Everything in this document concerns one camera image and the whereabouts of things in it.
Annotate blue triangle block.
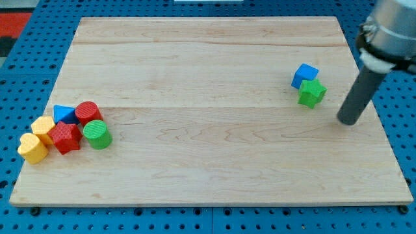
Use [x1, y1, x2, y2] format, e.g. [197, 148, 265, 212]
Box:
[53, 105, 79, 124]

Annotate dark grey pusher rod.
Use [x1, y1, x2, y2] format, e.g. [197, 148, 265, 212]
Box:
[337, 66, 386, 125]

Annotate red cylinder block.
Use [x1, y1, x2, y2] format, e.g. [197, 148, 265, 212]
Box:
[75, 101, 103, 126]

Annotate red and black mat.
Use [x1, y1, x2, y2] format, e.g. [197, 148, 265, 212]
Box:
[1, 7, 34, 58]

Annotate yellow pentagon block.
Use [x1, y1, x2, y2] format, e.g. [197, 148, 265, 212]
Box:
[31, 116, 55, 145]

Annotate red star block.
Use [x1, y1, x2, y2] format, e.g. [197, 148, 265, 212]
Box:
[47, 121, 83, 155]

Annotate blue cube block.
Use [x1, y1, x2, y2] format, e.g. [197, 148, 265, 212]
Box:
[291, 63, 319, 89]

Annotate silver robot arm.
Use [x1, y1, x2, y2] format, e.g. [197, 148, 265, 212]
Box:
[356, 0, 415, 74]

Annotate green cylinder block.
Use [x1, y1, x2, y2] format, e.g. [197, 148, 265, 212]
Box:
[83, 120, 112, 150]

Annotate yellow heart block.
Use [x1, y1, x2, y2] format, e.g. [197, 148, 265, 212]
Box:
[17, 133, 49, 164]

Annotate green star block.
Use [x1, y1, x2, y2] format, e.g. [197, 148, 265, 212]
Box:
[298, 79, 328, 109]

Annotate wooden board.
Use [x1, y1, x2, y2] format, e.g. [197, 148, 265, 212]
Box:
[10, 17, 413, 207]

